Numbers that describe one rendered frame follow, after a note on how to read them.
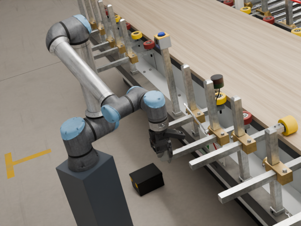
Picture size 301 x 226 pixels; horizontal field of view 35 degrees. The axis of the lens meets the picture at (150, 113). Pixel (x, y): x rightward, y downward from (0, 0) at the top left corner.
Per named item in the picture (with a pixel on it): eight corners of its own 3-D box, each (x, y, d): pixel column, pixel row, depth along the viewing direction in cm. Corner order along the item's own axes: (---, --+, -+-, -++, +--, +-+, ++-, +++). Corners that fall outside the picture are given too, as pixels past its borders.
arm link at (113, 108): (34, 26, 238) (112, 115, 207) (56, 17, 243) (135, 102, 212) (37, 43, 247) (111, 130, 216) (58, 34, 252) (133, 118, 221)
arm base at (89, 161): (83, 175, 271) (78, 162, 266) (62, 166, 283) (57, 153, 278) (105, 157, 282) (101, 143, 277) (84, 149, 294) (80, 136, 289)
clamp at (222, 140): (221, 146, 231) (219, 137, 229) (207, 134, 243) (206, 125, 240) (230, 142, 233) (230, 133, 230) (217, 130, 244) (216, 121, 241)
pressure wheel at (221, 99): (226, 117, 257) (224, 98, 251) (212, 116, 260) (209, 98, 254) (229, 109, 263) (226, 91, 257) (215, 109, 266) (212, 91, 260)
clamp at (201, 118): (196, 125, 252) (195, 117, 250) (185, 115, 263) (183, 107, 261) (206, 121, 254) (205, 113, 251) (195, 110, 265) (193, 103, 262)
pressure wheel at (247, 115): (242, 139, 236) (240, 120, 231) (234, 132, 243) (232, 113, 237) (256, 133, 238) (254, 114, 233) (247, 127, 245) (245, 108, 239)
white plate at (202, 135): (224, 167, 237) (222, 150, 231) (200, 142, 258) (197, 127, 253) (225, 166, 237) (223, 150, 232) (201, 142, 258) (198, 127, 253)
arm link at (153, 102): (154, 87, 216) (168, 93, 209) (159, 110, 222) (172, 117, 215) (138, 95, 212) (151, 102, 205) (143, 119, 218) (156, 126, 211)
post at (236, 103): (244, 186, 224) (234, 99, 199) (240, 183, 227) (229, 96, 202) (251, 184, 225) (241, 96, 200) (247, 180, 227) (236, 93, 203)
